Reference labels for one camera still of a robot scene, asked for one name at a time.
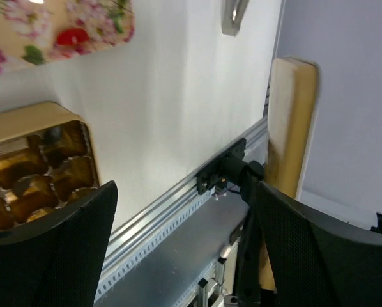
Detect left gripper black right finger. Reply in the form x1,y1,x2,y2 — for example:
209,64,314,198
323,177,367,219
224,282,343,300
257,182,382,306

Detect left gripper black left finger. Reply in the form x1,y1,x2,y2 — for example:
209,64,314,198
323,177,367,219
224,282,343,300
0,181,118,306

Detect silver tin lid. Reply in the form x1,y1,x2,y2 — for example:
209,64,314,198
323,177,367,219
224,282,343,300
257,56,319,294

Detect metal tongs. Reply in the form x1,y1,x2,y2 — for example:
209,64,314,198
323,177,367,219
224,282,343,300
221,0,250,36

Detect gold chocolate box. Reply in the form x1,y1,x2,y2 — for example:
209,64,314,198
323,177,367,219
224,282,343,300
0,102,100,233

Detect red white chocolate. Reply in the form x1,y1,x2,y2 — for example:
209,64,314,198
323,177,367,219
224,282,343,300
56,28,89,46

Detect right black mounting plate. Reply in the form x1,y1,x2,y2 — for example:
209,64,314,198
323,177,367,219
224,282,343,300
196,138,247,195

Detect floral tray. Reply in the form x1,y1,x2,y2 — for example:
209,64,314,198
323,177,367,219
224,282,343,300
0,0,134,75

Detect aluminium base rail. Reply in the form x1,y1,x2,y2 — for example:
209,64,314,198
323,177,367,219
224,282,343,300
103,120,270,272

